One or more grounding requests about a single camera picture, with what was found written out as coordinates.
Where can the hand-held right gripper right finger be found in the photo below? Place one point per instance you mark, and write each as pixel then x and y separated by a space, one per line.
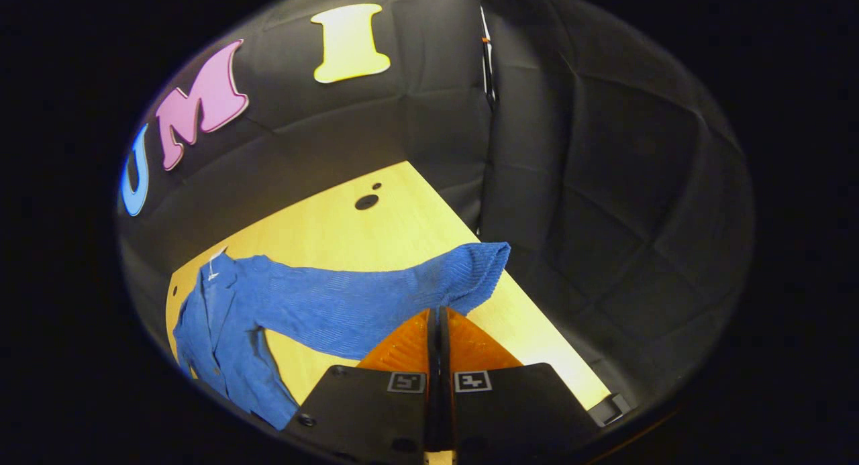
pixel 510 404

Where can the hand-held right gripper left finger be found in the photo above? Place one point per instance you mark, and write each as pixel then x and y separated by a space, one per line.
pixel 376 404

